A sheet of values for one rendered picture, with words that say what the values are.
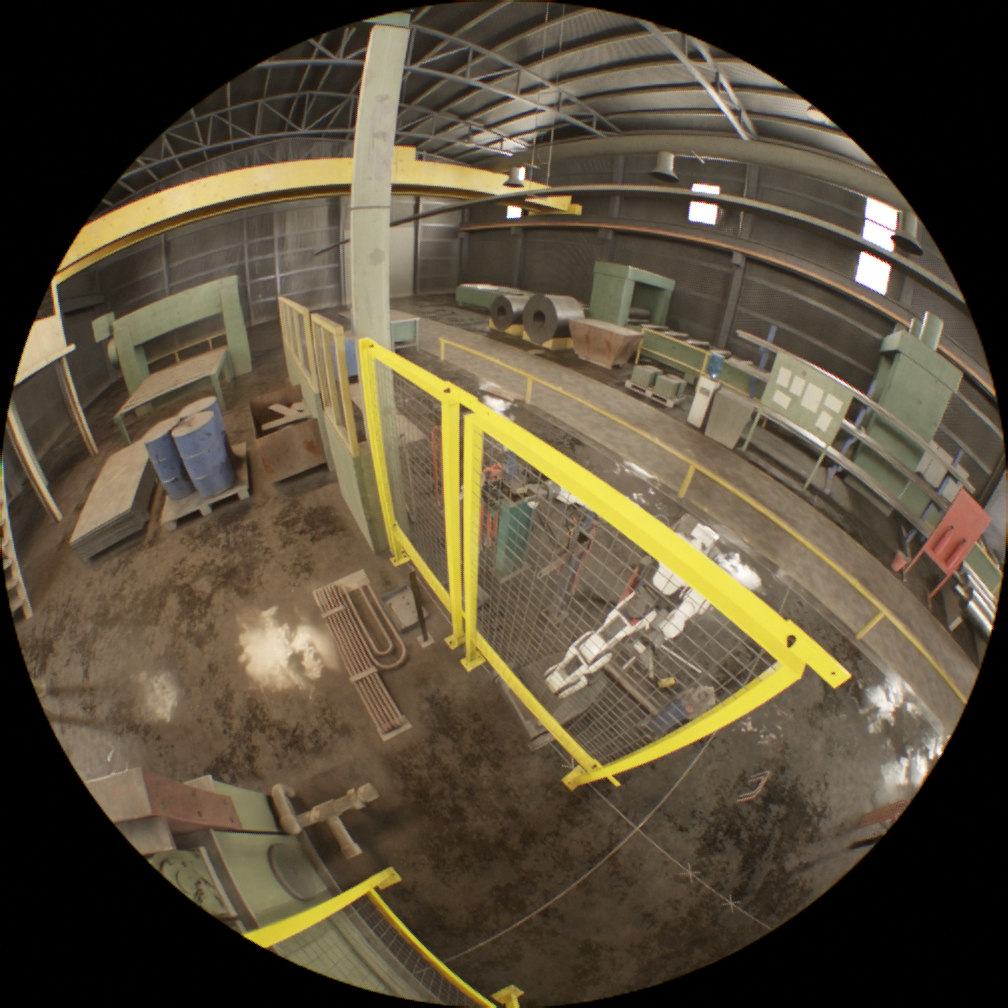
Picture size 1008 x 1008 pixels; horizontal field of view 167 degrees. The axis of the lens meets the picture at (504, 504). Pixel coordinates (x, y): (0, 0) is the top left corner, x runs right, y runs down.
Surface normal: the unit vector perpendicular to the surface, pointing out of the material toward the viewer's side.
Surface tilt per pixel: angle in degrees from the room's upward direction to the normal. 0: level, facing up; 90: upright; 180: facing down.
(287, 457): 90
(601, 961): 0
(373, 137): 90
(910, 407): 90
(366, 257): 90
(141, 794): 0
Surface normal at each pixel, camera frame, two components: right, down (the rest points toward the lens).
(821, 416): -0.79, 0.35
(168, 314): 0.61, 0.55
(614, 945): 0.07, -0.77
